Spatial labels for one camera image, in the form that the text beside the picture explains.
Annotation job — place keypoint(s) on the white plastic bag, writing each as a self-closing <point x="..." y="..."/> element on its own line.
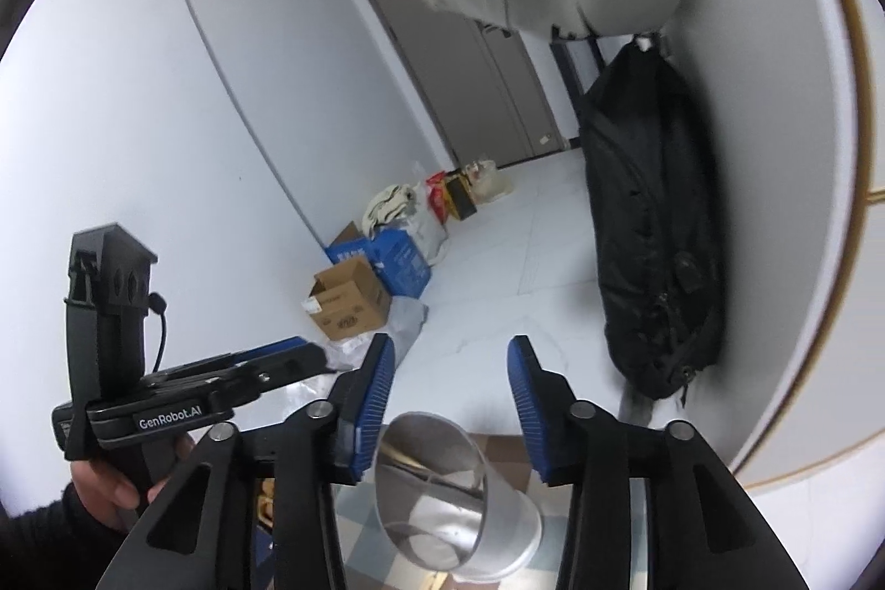
<point x="429" y="230"/>
<point x="491" y="182"/>

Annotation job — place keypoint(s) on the blue cardboard box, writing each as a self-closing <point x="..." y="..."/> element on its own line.
<point x="401" y="258"/>

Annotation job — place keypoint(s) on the person's left forearm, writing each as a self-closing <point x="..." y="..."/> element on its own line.
<point x="48" y="552"/>

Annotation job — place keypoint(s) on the brown cardboard box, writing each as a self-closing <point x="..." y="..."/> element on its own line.
<point x="349" y="303"/>

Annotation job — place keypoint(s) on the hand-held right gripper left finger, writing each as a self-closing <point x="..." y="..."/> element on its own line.
<point x="377" y="403"/>

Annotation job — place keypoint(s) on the beige folded cloth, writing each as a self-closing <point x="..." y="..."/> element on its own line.
<point x="391" y="206"/>

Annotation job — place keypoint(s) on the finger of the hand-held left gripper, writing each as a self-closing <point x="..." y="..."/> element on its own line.
<point x="276" y="348"/>
<point x="283" y="372"/>

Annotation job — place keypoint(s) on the white wardrobe with wood trim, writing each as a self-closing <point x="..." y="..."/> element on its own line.
<point x="830" y="217"/>

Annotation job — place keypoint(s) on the black and yellow bag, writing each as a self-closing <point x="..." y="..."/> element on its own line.
<point x="462" y="196"/>

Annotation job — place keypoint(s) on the person's left hand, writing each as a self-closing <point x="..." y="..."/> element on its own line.
<point x="104" y="490"/>

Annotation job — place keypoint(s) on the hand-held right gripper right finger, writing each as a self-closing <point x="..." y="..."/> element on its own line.
<point x="529" y="410"/>

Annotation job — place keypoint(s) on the red bag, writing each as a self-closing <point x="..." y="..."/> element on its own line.
<point x="437" y="192"/>

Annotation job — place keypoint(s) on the black door frame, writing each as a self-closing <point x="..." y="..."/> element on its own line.
<point x="574" y="85"/>

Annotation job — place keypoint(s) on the white divided utensil holder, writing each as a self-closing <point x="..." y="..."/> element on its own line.
<point x="484" y="521"/>

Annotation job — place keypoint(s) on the black backpack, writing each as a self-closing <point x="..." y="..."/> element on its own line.
<point x="650" y="217"/>

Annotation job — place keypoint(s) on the grey door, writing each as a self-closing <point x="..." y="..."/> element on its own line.
<point x="477" y="78"/>

